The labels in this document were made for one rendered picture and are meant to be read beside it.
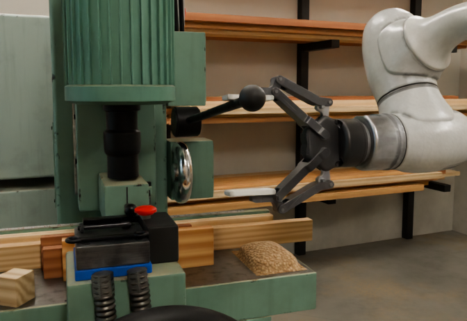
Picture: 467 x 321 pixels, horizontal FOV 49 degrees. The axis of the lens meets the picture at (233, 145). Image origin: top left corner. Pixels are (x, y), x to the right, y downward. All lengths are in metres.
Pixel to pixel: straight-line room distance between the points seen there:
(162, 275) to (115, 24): 0.37
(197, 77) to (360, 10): 3.01
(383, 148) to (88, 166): 0.51
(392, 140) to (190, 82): 0.44
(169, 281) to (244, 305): 0.18
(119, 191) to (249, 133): 2.70
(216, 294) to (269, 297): 0.08
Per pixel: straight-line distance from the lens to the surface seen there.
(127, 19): 0.78
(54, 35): 1.04
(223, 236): 0.92
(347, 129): 0.77
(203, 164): 1.05
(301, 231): 0.97
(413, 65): 0.87
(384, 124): 0.80
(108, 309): 0.63
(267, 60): 3.54
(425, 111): 0.85
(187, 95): 1.05
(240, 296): 0.79
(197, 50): 1.06
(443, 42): 0.87
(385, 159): 0.80
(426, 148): 0.83
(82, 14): 0.80
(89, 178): 0.95
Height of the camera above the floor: 1.18
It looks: 6 degrees down
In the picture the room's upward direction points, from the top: straight up
